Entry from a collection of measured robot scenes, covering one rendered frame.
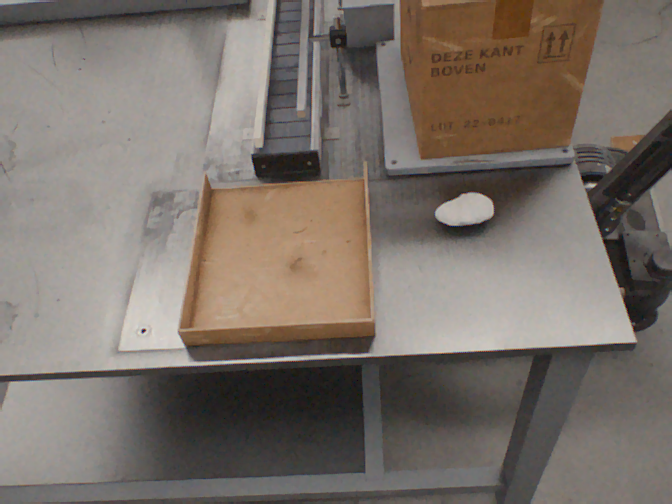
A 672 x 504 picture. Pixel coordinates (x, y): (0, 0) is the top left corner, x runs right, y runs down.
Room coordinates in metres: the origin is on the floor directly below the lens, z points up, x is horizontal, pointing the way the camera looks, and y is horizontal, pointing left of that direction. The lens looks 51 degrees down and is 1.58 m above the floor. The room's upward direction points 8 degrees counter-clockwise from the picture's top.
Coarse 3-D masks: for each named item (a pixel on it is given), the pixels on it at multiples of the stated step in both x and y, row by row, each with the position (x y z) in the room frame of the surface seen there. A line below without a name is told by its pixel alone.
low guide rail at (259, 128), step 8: (272, 0) 1.21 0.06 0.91; (272, 8) 1.18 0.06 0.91; (272, 16) 1.15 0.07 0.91; (272, 24) 1.13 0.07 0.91; (272, 32) 1.11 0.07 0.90; (264, 40) 1.07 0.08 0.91; (264, 48) 1.05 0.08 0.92; (264, 56) 1.02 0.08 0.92; (264, 64) 1.00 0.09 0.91; (264, 72) 0.97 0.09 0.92; (264, 80) 0.95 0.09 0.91; (264, 88) 0.93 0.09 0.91; (264, 96) 0.91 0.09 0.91; (264, 104) 0.89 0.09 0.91; (256, 112) 0.87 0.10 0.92; (264, 112) 0.88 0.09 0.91; (256, 120) 0.85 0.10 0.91; (264, 120) 0.86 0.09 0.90; (256, 128) 0.83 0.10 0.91; (264, 128) 0.85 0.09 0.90; (256, 136) 0.81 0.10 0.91; (256, 144) 0.80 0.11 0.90
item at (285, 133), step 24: (288, 0) 1.26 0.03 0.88; (312, 0) 1.25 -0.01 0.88; (288, 24) 1.17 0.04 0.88; (312, 24) 1.16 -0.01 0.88; (288, 48) 1.09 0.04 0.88; (312, 48) 1.08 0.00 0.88; (288, 72) 1.02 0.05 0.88; (288, 96) 0.95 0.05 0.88; (288, 120) 0.88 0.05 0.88; (264, 144) 0.83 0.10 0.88; (288, 144) 0.82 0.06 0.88
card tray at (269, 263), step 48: (240, 192) 0.77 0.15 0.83; (288, 192) 0.76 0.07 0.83; (336, 192) 0.74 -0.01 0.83; (192, 240) 0.65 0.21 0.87; (240, 240) 0.67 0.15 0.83; (288, 240) 0.66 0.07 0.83; (336, 240) 0.64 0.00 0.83; (192, 288) 0.58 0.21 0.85; (240, 288) 0.58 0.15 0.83; (288, 288) 0.57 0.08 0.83; (336, 288) 0.56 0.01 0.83; (192, 336) 0.49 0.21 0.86; (240, 336) 0.49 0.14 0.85; (288, 336) 0.48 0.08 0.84; (336, 336) 0.47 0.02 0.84
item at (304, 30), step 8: (304, 0) 1.11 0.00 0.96; (304, 8) 1.08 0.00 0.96; (304, 16) 1.05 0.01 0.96; (304, 24) 1.03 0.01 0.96; (304, 32) 1.00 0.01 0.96; (304, 40) 0.98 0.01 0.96; (304, 48) 0.96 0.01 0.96; (304, 56) 0.93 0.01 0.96; (304, 64) 0.91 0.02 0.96; (304, 72) 0.89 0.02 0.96; (304, 80) 0.87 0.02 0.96; (304, 88) 0.85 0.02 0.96; (304, 96) 0.83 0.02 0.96; (304, 104) 0.81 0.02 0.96; (304, 112) 0.80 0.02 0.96
